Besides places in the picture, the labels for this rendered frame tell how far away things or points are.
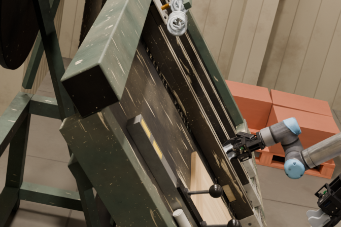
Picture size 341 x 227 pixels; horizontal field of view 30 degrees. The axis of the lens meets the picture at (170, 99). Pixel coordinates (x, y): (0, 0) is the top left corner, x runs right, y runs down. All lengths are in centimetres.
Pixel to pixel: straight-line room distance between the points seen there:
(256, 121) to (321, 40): 150
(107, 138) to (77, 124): 7
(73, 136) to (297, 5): 531
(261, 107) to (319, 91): 149
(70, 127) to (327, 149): 125
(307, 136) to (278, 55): 164
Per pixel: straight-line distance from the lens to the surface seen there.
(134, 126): 166
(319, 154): 242
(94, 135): 141
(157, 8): 225
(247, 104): 552
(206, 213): 207
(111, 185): 146
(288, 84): 684
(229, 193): 257
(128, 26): 172
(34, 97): 381
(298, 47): 671
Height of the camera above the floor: 236
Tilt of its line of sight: 22 degrees down
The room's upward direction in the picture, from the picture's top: 12 degrees clockwise
